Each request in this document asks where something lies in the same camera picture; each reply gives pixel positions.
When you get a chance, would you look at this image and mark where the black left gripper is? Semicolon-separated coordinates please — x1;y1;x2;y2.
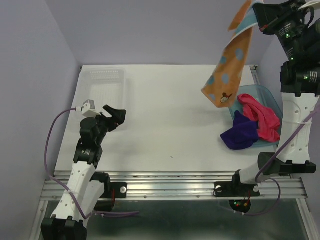
92;105;126;145

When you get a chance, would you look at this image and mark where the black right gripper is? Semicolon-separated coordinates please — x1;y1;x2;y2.
252;0;310;62

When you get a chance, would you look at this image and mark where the orange polka dot towel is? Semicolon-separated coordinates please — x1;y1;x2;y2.
201;0;264;108

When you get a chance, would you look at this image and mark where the purple towel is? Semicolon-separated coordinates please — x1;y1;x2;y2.
220;110;259;150

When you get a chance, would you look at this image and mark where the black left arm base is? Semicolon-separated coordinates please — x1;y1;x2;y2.
91;172;128;212

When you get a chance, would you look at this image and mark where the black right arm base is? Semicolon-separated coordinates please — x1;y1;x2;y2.
213;172;260;214

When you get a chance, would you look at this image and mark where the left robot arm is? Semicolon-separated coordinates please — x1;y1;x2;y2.
41;102;127;240

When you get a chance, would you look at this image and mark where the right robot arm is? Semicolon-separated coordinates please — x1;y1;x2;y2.
230;0;320;195

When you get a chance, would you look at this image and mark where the white plastic basket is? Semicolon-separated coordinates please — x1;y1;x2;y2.
73;68;126;112

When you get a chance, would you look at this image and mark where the blue plastic tub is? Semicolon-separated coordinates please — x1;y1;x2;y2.
228;84;283;135

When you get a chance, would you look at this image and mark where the pink towel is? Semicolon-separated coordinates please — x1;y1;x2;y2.
237;93;281;143

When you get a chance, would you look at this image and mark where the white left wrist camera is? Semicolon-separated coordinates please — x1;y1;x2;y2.
75;99;100;118

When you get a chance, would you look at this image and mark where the aluminium mounting rail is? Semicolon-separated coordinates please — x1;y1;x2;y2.
41;171;308;201

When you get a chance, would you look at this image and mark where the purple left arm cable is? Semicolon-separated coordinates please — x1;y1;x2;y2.
44;107;140;221

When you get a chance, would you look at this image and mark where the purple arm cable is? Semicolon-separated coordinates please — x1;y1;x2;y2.
234;102;320;217
44;107;140;221

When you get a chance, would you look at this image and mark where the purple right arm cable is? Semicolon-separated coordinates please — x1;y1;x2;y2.
234;102;320;217

